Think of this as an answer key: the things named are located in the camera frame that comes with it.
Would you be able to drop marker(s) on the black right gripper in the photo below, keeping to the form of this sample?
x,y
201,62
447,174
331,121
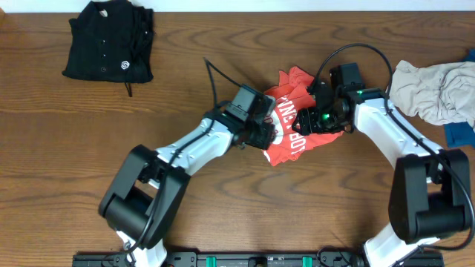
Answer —
x,y
307,117

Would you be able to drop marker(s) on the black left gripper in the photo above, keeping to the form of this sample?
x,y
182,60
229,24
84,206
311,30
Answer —
x,y
268,131

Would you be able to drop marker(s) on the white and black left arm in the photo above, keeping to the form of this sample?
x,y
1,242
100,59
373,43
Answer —
x,y
145,195

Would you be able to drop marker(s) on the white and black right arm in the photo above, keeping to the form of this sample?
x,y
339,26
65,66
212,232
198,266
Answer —
x,y
430,196

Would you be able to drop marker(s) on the beige crumpled shirt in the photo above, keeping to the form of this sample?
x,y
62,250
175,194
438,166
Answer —
x,y
439,94

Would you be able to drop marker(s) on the blue cloth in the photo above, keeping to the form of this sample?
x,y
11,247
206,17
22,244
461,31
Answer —
x,y
460,133

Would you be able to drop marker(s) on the folded black shirt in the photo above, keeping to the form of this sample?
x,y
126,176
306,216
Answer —
x,y
111,42

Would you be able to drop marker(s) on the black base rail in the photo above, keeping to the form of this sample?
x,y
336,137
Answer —
x,y
331,257

